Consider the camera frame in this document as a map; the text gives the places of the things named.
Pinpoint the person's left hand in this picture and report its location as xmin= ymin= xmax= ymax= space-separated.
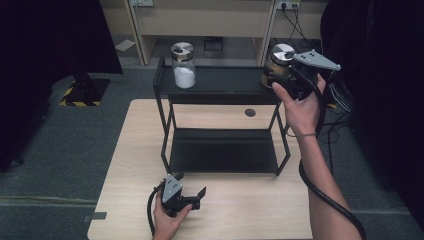
xmin=152 ymin=198 xmax=194 ymax=240

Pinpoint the hand-held gripper black cable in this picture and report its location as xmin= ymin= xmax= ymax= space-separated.
xmin=146 ymin=181 xmax=167 ymax=238
xmin=294 ymin=68 xmax=368 ymax=240

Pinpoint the grey wristband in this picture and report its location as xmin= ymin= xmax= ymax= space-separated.
xmin=285 ymin=131 xmax=319 ymax=139

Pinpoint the glass jar with brown powder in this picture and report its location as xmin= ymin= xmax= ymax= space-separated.
xmin=260 ymin=43 xmax=296 ymax=90

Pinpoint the right hand-held gripper black cable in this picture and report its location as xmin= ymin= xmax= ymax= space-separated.
xmin=294 ymin=68 xmax=368 ymax=240

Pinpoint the bundle of black cables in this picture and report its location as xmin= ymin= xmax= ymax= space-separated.
xmin=273 ymin=3 xmax=355 ymax=181

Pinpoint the white paper sheet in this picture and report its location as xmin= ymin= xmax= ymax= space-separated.
xmin=114 ymin=39 xmax=137 ymax=52

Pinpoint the white wall socket with plugs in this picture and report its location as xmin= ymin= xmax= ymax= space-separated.
xmin=276 ymin=0 xmax=301 ymax=11

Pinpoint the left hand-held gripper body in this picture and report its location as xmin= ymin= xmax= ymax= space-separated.
xmin=282 ymin=49 xmax=342 ymax=102

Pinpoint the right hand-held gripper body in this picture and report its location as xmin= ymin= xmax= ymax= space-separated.
xmin=160 ymin=173 xmax=202 ymax=218

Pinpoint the black box under desk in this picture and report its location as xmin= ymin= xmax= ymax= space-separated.
xmin=203 ymin=36 xmax=224 ymax=52

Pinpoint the black two-tier metal rack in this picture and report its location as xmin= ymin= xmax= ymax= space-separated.
xmin=152 ymin=57 xmax=309 ymax=177

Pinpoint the person's right hand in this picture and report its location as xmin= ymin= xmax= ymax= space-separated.
xmin=271 ymin=73 xmax=327 ymax=138

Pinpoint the glass jar with white powder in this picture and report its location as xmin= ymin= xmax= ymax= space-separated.
xmin=170 ymin=41 xmax=197 ymax=90

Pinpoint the black curtain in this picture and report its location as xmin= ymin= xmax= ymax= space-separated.
xmin=319 ymin=0 xmax=424 ymax=231
xmin=0 ymin=0 xmax=123 ymax=173

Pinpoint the black stand base striped tape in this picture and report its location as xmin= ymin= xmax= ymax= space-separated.
xmin=324 ymin=76 xmax=338 ymax=110
xmin=59 ymin=73 xmax=111 ymax=108

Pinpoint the left hand-held gripper black cable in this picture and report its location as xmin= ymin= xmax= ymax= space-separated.
xmin=146 ymin=181 xmax=167 ymax=238

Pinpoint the beige wooden desk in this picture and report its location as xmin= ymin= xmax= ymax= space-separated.
xmin=99 ymin=0 xmax=329 ymax=67

